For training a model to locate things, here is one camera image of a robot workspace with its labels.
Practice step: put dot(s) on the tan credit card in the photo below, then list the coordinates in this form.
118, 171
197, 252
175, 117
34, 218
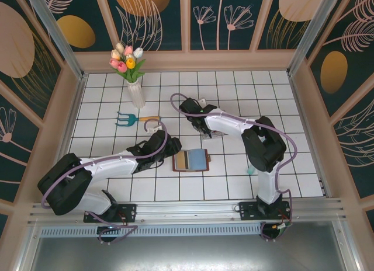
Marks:
179, 160

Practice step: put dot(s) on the brown leather card holder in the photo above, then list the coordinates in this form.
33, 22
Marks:
197, 160

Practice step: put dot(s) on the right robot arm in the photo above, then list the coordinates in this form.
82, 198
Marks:
228, 125

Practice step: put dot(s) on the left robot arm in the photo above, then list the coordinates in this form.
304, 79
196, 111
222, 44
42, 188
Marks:
111, 166

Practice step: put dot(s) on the white ribbed vase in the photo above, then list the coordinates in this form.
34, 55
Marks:
136, 95

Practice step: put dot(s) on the teal plastic tube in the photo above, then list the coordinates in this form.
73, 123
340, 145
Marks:
250, 170

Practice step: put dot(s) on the artificial tulip bouquet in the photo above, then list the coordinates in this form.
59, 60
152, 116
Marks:
128, 63

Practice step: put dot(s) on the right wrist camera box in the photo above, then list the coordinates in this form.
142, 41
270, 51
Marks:
202, 102

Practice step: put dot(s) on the aluminium table edge rail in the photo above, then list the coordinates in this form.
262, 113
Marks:
187, 209

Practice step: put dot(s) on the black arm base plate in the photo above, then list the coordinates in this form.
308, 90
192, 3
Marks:
248, 209
125, 211

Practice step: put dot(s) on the aluminium frame post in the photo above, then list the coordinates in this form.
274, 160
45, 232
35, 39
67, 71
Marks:
311, 31
55, 34

